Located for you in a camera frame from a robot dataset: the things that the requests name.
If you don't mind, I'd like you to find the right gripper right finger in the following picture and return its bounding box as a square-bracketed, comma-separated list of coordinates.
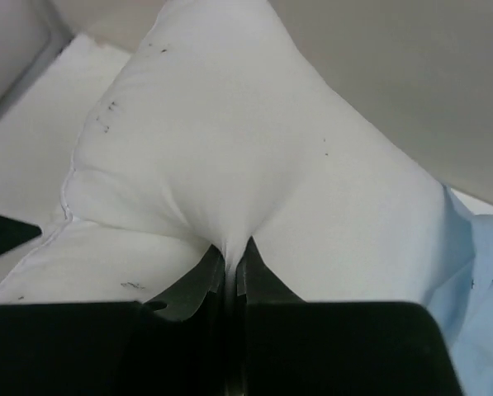
[236, 238, 304, 304]

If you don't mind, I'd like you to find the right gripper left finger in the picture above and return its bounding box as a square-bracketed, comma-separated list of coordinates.
[146, 246, 225, 322]

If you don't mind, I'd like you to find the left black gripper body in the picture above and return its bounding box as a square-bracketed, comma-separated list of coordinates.
[0, 215, 42, 256]

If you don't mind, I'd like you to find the white pillow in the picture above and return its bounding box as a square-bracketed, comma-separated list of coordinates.
[0, 1, 460, 304]

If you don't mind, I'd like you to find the light blue pillowcase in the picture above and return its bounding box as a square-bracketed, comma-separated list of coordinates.
[427, 191, 493, 395]

